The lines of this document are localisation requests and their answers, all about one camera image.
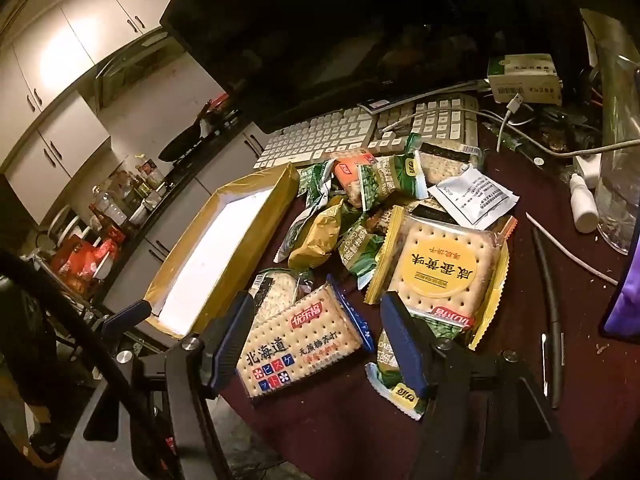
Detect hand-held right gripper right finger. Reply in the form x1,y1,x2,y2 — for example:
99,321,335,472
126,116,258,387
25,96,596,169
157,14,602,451
379,291,583,480

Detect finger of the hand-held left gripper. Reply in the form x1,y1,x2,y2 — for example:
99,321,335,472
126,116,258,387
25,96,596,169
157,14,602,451
96,300,153,343

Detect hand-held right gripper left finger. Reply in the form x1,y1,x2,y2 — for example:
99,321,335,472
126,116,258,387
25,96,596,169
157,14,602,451
57,291,257,480

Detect green pea snack packet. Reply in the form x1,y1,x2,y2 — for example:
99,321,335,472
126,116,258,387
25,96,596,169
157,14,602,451
297,160,335,197
274,194,323,263
359,154,430,212
364,329,441,422
339,212,387,291

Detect round seaweed cracker packet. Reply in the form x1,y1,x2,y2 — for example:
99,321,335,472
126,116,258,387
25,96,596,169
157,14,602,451
249,267,315,328

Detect blue cracker packet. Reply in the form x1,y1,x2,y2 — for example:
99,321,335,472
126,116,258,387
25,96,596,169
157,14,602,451
234,274,377,400

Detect yellow cracker packet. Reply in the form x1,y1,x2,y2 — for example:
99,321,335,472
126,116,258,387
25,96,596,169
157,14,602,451
363,204,519,352

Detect yellow cardboard box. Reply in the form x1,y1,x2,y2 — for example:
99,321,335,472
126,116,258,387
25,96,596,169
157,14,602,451
144,162,301,339

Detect small yellow snack packet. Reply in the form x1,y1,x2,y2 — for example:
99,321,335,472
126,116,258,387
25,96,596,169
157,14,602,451
286,196,347,272

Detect white medicine sachet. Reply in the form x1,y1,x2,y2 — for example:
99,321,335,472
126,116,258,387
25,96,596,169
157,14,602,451
427,164,521,231

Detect orange cracker packet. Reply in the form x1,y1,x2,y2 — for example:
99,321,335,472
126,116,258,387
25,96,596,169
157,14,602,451
331,156,377,207

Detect green edged seaweed cracker packet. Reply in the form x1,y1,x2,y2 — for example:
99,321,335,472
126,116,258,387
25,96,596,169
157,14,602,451
414,141,482,187

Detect white lower cabinets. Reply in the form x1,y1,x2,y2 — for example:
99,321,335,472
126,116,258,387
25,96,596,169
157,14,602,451
100,122,273,333

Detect white cabinets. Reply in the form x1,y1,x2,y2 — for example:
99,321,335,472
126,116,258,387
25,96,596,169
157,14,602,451
100,122,273,333
0,0,197,226

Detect red plastic bag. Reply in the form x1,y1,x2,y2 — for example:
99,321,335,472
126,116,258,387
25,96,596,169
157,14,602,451
50,234,122,297

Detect group of condiment bottles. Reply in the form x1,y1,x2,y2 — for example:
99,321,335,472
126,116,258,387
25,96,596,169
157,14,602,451
89,156,167,233

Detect black pen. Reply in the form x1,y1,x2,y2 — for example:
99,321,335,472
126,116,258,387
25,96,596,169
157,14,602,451
531,226,560,333

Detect black wok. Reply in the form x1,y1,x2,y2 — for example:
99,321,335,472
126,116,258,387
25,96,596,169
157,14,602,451
159,107,223,163

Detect white stick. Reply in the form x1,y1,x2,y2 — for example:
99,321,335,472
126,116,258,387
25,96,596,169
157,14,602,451
525,212,620,287

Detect white keyboard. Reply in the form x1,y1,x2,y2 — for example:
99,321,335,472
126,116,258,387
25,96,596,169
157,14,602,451
252,94,482,170

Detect small white bottle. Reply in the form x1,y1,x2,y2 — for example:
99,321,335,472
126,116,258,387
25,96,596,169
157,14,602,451
570,172,600,233

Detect purple cloth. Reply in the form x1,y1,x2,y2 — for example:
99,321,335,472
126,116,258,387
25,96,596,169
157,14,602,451
602,252,640,341

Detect range hood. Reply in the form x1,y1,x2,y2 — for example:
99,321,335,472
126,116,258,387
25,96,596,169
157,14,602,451
94,27,173,108

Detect clear plastic jug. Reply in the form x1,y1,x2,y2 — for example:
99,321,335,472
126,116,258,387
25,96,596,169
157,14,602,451
595,40,640,256

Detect white green medicine box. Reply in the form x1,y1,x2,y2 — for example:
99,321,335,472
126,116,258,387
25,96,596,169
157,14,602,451
487,54,563,106

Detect white upper cabinets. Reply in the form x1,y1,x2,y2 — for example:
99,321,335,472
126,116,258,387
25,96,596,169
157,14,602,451
0,0,197,226

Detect black computer monitor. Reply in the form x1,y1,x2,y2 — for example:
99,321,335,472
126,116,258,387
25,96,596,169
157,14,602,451
160,0,586,133

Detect white usb cable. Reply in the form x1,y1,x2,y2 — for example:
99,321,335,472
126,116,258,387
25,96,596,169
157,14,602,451
495,91,640,158

